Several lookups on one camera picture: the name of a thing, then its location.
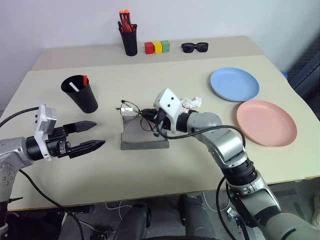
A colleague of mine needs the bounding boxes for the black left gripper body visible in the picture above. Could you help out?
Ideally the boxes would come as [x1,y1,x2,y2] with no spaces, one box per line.
[45,124,73,159]

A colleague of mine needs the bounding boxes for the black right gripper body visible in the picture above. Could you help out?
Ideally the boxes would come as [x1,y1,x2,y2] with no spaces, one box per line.
[152,109,168,131]

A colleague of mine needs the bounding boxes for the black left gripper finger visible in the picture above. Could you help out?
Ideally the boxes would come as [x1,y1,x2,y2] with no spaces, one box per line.
[63,120,98,134]
[68,140,107,159]

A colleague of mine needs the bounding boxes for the thin wire frame glasses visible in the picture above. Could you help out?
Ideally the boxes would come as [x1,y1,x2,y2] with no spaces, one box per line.
[115,99,167,138]

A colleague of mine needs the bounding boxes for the grey glasses case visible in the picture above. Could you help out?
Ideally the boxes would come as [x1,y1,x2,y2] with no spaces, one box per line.
[120,114,170,151]

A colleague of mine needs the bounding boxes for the wide black cup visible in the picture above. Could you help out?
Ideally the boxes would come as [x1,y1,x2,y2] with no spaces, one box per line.
[60,74,99,114]

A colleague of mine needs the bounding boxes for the crumpled white paper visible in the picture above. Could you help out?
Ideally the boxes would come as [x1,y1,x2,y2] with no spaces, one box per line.
[179,95,203,111]

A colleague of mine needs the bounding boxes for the yellow wooden block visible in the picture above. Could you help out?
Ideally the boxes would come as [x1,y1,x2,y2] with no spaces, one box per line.
[152,41,163,55]

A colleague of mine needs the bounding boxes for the tall black pen holder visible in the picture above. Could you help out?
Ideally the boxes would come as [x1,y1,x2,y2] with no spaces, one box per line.
[118,23,139,57]

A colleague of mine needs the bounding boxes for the black sunglasses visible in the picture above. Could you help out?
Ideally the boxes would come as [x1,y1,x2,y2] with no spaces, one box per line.
[180,42,210,54]

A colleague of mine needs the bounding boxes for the blue plate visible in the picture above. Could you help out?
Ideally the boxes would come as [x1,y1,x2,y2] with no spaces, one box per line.
[209,66,261,103]

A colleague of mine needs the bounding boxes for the red marker with black stripe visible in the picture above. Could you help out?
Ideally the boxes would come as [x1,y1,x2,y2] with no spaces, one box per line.
[121,20,134,33]

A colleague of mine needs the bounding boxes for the dark rounded robot leg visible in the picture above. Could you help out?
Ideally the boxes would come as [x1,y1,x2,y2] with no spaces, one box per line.
[115,201,153,240]
[178,194,216,240]

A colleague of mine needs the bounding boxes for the pink plate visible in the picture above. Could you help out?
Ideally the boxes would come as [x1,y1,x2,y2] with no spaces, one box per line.
[235,99,299,148]

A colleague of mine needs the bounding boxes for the metal table clamp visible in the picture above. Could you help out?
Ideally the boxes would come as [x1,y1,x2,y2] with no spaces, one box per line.
[225,206,241,222]

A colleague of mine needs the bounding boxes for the dark striped object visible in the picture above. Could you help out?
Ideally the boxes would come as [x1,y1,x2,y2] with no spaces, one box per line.
[286,37,320,101]

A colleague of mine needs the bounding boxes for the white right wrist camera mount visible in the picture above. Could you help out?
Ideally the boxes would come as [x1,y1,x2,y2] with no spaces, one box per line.
[153,88,188,132]

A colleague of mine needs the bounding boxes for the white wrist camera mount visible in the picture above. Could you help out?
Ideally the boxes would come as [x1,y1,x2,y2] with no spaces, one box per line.
[33,104,59,161]
[153,88,188,132]

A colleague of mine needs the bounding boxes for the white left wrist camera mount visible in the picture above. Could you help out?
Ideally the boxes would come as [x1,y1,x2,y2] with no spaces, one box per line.
[33,104,59,161]

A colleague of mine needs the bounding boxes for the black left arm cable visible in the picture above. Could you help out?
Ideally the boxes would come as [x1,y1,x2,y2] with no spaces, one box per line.
[0,106,41,128]

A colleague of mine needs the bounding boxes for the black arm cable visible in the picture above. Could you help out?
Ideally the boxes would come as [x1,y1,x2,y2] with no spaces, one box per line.
[163,124,252,240]
[0,106,41,128]

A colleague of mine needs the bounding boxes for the thick black cable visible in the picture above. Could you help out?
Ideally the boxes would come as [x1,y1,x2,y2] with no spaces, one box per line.
[18,169,85,240]

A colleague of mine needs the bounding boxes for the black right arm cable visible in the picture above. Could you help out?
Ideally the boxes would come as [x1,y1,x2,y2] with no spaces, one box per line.
[163,124,252,240]

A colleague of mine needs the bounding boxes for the thin white floor cable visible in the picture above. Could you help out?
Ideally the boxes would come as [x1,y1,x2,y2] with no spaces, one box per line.
[104,193,133,221]

